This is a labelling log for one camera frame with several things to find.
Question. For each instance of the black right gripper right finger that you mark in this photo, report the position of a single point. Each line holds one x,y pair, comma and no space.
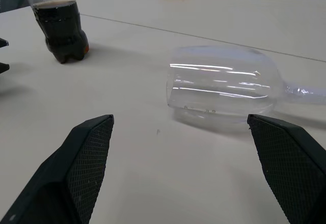
290,163

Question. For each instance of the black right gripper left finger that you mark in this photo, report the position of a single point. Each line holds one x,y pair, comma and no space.
61,173

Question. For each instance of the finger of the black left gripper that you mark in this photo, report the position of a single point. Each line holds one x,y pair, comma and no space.
3,67
3,42

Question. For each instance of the cola bottle with red label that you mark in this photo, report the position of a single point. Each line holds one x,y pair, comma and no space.
62,30

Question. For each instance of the empty clear plastic bottle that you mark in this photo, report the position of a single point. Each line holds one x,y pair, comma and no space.
219,86

